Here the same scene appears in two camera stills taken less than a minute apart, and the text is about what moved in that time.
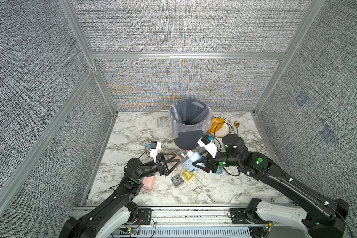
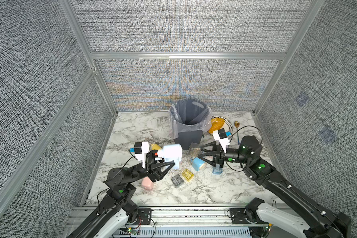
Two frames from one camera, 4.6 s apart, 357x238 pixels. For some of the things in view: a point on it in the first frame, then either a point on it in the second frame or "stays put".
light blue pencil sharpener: (191, 159) to (171, 152)
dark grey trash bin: (189, 118) stays put
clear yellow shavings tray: (187, 175) stays put
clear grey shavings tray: (177, 180) stays put
